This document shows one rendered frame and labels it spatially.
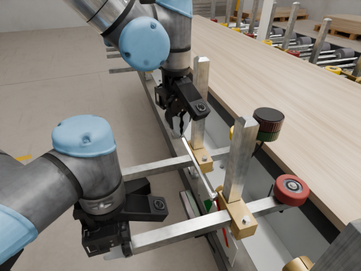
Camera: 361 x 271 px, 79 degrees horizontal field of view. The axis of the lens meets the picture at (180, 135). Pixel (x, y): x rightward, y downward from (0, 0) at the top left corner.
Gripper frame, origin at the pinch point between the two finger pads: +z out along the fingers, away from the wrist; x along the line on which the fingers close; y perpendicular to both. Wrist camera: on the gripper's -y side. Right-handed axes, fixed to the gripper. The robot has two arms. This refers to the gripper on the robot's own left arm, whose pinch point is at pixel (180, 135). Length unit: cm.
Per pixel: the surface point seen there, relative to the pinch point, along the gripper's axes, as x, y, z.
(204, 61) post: -9.4, 1.6, -19.6
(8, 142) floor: 64, 193, 96
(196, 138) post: -8.4, 1.9, 6.2
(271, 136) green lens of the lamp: -4.1, -24.5, -12.6
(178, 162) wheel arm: -0.2, 1.3, 12.0
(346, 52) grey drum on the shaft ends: -176, 19, 11
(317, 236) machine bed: -15.6, -39.1, 16.8
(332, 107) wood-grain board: -64, -17, 5
